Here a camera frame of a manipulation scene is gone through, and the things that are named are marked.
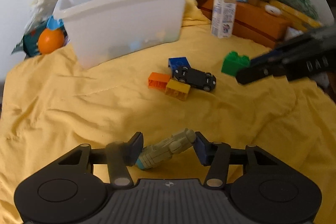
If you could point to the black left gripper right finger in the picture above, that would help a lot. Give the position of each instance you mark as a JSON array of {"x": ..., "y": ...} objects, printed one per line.
[{"x": 217, "y": 157}]

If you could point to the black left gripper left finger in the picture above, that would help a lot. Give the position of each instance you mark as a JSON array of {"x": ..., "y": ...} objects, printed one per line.
[{"x": 120, "y": 155}]

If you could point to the grey-green toy figure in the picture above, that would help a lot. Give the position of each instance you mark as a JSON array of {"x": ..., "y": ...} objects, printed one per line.
[{"x": 153, "y": 155}]

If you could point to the white round small object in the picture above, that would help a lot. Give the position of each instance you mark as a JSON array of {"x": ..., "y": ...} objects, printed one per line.
[{"x": 272, "y": 10}]

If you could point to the yellow box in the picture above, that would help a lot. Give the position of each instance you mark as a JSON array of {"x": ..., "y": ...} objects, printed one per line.
[{"x": 293, "y": 12}]

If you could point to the orange box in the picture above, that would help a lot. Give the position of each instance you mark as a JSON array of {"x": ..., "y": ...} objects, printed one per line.
[{"x": 254, "y": 23}]

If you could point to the yellow toy brick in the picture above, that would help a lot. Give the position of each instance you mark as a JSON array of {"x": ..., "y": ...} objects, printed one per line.
[{"x": 177, "y": 90}]

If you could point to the black toy car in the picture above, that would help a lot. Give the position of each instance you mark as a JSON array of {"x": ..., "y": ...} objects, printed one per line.
[{"x": 196, "y": 79}]

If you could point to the orange toy brick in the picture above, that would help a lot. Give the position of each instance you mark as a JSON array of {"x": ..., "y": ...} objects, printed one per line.
[{"x": 158, "y": 80}]

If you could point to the green toy brick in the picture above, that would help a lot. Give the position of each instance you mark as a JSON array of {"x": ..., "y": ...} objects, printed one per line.
[{"x": 233, "y": 63}]

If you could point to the yellow cloth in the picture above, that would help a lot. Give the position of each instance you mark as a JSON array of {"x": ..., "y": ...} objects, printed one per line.
[{"x": 51, "y": 105}]

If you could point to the blue toy brick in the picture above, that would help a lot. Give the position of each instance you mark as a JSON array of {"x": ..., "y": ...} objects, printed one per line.
[{"x": 176, "y": 62}]

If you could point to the white milk carton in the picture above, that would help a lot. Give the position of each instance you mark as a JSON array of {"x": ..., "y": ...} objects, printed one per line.
[{"x": 223, "y": 18}]

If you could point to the orange ball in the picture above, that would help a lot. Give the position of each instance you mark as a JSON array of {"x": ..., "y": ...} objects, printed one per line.
[{"x": 50, "y": 40}]

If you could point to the translucent plastic storage bin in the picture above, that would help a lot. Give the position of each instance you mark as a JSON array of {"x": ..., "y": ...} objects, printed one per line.
[{"x": 102, "y": 30}]

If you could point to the dark green package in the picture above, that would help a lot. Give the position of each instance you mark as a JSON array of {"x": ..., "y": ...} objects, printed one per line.
[{"x": 29, "y": 41}]

